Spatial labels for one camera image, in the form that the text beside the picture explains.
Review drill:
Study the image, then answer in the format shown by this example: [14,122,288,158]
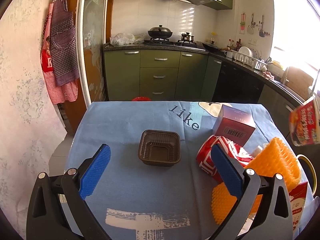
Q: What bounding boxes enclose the red white carton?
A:
[289,181,308,233]

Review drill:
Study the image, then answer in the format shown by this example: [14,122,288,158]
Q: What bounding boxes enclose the red crushed soda can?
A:
[196,135,253,183]

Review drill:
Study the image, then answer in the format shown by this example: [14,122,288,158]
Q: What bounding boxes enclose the maroon cardboard box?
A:
[213,105,256,146]

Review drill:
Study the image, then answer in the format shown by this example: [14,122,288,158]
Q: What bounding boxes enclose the yellow rimmed trash bin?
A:
[297,154,317,196]

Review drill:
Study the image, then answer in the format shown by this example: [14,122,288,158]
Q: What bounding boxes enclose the green kitchen cabinets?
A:
[104,46,305,134]

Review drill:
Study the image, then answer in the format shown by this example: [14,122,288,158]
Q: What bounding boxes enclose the blue printed tablecloth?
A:
[63,100,315,240]

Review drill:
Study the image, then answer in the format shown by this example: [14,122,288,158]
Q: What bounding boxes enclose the red checkered apron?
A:
[40,3,78,105]

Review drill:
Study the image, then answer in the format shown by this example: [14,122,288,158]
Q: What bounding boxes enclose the brown plastic tray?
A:
[138,129,181,167]

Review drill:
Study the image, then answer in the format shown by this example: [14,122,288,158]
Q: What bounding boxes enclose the red plastic stool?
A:
[132,96,151,101]

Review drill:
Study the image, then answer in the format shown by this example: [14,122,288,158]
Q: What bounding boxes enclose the purple checkered apron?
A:
[50,0,79,87]

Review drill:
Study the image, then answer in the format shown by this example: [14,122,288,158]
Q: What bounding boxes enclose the dish drying rack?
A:
[231,47,267,71]

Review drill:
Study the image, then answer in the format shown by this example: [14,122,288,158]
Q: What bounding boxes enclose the white plastic bag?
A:
[110,33,145,46]

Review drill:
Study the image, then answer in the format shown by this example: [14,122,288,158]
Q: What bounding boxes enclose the black wok with lid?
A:
[148,24,172,40]

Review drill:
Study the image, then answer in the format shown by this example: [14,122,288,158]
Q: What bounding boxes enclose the glass sliding door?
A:
[76,0,107,107]

